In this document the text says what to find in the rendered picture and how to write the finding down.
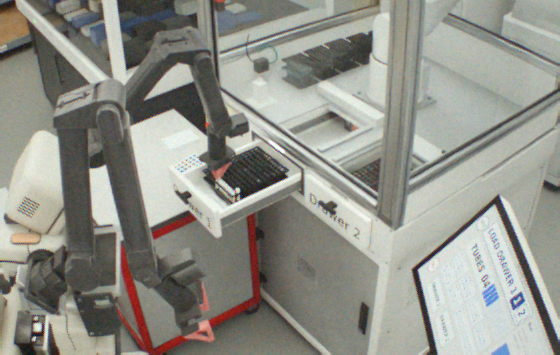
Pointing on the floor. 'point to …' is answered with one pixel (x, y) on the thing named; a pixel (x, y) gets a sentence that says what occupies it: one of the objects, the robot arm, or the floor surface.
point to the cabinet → (354, 275)
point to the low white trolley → (177, 241)
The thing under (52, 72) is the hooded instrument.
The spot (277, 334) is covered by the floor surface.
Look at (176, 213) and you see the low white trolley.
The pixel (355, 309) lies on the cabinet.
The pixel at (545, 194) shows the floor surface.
